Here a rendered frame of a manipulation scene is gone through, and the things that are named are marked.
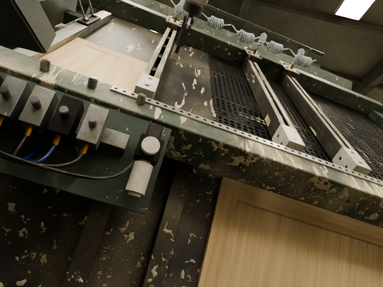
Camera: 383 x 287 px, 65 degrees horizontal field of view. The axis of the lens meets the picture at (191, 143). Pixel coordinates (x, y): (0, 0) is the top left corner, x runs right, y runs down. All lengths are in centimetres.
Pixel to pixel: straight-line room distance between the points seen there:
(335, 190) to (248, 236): 33
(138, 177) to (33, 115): 26
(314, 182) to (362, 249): 47
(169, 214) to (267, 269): 40
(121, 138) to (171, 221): 36
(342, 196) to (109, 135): 73
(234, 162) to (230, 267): 38
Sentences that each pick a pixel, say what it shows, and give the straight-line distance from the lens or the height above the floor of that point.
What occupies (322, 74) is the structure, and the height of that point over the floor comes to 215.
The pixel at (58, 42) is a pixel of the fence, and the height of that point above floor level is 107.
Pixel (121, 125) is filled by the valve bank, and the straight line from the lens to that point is 82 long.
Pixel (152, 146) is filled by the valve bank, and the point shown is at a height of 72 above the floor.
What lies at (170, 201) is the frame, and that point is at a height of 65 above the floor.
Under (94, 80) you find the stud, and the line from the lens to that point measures 88.
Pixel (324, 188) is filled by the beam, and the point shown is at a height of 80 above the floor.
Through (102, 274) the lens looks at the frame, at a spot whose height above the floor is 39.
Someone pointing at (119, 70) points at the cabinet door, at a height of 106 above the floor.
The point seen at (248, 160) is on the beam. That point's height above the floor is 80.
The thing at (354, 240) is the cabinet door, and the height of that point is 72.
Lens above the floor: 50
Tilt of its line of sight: 20 degrees up
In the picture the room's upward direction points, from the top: 15 degrees clockwise
